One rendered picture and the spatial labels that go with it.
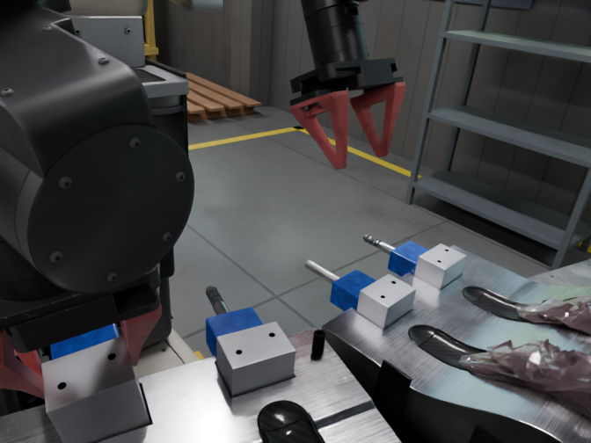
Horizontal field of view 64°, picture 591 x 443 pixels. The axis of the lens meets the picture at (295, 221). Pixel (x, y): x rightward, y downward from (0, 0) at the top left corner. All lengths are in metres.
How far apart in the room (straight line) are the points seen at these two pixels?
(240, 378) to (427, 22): 3.22
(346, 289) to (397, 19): 3.17
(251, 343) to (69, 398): 0.13
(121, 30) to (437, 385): 0.52
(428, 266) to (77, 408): 0.39
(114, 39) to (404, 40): 3.03
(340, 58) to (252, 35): 4.00
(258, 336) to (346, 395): 0.08
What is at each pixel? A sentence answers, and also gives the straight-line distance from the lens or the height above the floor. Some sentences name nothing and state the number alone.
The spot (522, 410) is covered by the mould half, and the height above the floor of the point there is 0.89.
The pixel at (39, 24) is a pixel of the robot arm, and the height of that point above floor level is 1.14.
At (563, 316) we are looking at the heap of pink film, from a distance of 0.53.
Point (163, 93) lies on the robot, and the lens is 0.59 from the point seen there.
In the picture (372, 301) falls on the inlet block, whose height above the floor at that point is 0.88.
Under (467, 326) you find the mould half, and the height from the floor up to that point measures 0.85.
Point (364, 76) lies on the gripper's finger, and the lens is 0.50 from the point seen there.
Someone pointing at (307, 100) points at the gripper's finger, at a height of 1.05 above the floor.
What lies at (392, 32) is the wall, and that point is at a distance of 3.63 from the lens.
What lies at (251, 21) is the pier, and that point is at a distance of 4.47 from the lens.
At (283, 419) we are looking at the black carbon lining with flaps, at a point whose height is 0.89.
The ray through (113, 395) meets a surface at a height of 0.93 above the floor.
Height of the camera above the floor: 1.17
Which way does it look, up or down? 28 degrees down
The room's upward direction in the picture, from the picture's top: 5 degrees clockwise
